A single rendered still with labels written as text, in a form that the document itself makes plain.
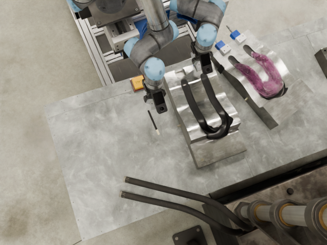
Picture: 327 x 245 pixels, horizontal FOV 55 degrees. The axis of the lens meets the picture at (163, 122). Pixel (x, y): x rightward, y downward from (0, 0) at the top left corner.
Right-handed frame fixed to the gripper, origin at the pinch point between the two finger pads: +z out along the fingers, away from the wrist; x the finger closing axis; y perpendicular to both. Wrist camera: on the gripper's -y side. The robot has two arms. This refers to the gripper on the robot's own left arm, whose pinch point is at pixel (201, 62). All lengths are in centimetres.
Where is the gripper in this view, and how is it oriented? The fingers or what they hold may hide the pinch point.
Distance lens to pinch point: 158.9
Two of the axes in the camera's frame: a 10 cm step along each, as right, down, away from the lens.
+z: 0.3, 0.8, 10.0
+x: -9.4, 3.4, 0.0
